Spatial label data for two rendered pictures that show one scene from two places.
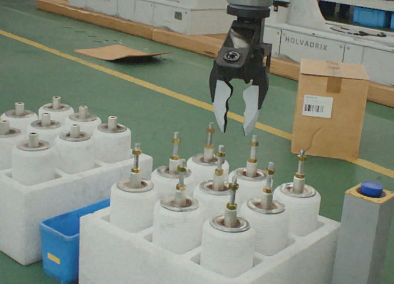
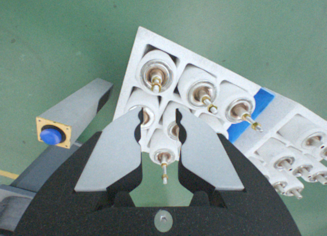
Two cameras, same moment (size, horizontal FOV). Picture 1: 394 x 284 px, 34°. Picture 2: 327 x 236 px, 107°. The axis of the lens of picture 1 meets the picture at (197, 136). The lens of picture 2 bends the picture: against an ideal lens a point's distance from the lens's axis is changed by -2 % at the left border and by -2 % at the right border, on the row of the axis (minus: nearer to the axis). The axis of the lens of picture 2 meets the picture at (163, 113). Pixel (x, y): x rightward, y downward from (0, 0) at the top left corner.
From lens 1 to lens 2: 101 cm
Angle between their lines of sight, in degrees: 43
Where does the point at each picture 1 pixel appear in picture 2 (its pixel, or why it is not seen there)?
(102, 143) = (261, 167)
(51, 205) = (272, 113)
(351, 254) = (82, 99)
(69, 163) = (276, 143)
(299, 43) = not seen: outside the picture
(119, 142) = not seen: hidden behind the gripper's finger
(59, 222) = (262, 105)
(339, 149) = not seen: hidden behind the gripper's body
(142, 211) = (225, 93)
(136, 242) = (219, 68)
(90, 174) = (259, 141)
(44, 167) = (295, 128)
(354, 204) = (65, 119)
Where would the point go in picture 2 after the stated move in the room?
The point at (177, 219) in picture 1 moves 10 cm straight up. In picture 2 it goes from (198, 74) to (214, 89)
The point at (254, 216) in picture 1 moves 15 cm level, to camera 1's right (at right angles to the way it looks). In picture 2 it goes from (145, 101) to (91, 115)
